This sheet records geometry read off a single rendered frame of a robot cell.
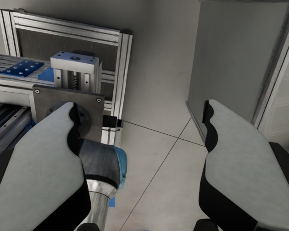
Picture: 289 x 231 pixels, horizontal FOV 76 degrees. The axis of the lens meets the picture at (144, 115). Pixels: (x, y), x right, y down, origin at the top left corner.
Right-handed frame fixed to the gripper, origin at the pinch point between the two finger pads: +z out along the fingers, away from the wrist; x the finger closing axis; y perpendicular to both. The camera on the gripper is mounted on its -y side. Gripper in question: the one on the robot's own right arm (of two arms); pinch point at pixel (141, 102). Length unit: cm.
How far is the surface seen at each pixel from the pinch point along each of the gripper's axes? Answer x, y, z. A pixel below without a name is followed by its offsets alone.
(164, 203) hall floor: 33, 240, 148
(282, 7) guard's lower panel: 45, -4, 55
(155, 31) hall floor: 14, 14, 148
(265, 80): 45, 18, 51
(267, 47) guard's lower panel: 45, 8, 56
